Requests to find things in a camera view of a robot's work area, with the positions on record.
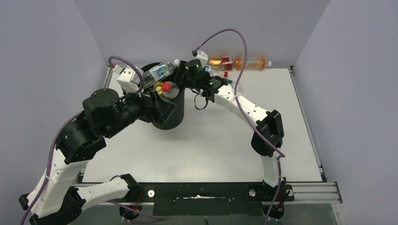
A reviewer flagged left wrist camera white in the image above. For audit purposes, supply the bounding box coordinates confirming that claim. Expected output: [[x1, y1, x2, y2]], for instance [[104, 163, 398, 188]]
[[112, 64, 140, 93]]

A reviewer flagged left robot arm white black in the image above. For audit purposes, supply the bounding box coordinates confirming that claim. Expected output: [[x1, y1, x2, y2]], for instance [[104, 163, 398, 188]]
[[19, 89, 177, 225]]

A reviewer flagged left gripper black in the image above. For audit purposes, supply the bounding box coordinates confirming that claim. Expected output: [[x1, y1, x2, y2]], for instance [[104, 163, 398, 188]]
[[102, 83, 176, 139]]

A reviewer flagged clear bottle dark green label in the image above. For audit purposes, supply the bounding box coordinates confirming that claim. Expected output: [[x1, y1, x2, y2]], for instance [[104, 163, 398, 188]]
[[224, 78, 242, 93]]

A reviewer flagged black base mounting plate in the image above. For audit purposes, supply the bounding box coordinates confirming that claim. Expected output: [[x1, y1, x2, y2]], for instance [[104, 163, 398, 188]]
[[115, 181, 295, 217]]

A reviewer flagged orange drink bottle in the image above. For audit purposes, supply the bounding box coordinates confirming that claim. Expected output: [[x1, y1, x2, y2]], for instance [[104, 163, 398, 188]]
[[236, 57, 272, 70]]

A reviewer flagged yellow juice bottle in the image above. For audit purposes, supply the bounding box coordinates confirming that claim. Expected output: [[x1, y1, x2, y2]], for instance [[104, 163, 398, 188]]
[[153, 82, 163, 96]]

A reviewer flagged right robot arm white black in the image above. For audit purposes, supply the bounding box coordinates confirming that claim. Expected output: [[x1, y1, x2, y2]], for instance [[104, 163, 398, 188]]
[[173, 59, 285, 200]]

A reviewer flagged black ribbed plastic bin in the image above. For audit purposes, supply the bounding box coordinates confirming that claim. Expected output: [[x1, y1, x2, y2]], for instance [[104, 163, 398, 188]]
[[152, 66, 185, 130]]

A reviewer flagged red gold label bottle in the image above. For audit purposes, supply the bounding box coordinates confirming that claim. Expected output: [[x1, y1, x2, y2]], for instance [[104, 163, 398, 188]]
[[209, 57, 233, 71]]

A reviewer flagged clear bottle blue green label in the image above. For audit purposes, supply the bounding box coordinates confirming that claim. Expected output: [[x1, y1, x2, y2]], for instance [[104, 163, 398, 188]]
[[142, 59, 180, 89]]

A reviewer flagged clear bottle red blue label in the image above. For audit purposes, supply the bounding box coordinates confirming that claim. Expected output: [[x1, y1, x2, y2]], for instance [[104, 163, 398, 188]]
[[204, 65, 228, 78]]

